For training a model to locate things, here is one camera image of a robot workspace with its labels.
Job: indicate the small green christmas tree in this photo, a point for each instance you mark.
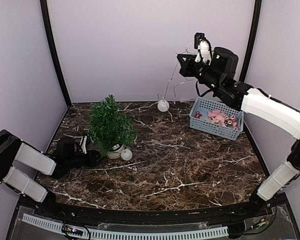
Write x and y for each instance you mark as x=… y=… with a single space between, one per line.
x=109 y=127

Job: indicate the blue plastic basket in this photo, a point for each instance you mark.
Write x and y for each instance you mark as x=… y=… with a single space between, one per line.
x=204 y=106

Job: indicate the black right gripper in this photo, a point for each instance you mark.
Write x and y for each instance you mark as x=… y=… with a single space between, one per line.
x=185 y=70

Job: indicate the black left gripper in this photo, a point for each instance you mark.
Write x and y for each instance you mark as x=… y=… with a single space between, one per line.
x=92 y=160

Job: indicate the black frame post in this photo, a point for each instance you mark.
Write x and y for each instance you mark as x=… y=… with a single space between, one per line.
x=53 y=52
x=251 y=40

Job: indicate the black front rail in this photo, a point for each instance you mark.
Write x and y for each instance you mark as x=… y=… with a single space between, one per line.
x=223 y=215

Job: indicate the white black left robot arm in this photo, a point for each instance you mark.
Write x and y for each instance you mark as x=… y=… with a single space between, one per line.
x=68 y=154

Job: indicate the left black frame post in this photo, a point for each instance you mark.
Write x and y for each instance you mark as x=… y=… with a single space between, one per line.
x=53 y=52

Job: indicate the red ornament tag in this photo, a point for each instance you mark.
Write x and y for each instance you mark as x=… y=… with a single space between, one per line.
x=198 y=115

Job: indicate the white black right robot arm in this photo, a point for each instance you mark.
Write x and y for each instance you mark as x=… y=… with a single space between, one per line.
x=216 y=70

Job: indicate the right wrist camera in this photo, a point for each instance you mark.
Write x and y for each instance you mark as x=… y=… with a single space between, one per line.
x=204 y=49

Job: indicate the white tree pot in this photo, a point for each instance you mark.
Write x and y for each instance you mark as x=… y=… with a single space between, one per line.
x=116 y=151

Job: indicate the pink bow ornaments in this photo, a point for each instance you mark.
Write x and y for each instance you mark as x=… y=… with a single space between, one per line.
x=220 y=118

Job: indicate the right black frame post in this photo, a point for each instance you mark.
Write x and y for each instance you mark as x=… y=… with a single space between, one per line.
x=251 y=40

